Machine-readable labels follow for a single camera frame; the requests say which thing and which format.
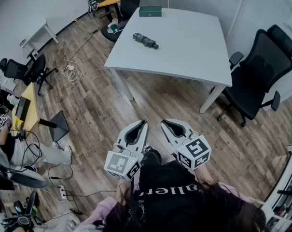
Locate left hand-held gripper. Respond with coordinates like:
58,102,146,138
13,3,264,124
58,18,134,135
104,119,150,180

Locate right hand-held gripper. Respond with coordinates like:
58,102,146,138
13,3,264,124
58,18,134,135
160,118,212,171

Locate dark patterned umbrella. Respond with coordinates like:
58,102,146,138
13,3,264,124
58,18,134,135
132,32,160,51

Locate person's right forearm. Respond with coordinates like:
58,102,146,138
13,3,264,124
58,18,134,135
195,164,220,187

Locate person's left forearm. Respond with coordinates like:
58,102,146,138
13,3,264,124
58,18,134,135
115,177,133,203

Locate person's black trousers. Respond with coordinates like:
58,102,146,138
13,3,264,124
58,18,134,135
140,150,162,165

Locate person's black shirt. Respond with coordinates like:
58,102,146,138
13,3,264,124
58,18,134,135
130,159,233,232

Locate white table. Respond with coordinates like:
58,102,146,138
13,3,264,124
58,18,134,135
104,7,234,114

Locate white multi-socket power strip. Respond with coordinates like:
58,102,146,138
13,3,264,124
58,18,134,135
57,184,67,202

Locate black high-back office chair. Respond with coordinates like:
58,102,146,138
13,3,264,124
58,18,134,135
209,24,292,128

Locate yellow table with black base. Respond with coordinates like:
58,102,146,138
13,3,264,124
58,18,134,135
11,82,70,142

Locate black open box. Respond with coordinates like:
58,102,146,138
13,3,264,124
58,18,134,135
15,97,32,120

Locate green box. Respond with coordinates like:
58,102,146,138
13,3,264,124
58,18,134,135
139,6,163,18

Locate metal shelf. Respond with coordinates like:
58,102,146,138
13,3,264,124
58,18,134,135
261,144,292,232

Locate black mesh office chair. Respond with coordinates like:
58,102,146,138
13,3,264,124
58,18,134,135
0,54,57,97

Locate yellow desk with black legs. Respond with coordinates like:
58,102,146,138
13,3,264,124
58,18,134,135
97,0,122,20

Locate white desk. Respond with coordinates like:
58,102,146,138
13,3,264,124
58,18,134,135
20,17,60,58

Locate white coiled cable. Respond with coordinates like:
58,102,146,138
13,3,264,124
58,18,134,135
62,20,84,84

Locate black power adapter cable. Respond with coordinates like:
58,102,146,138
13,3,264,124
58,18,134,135
63,13,100,65

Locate bundle of cables and devices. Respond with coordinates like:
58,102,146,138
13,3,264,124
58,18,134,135
86,0,117,14

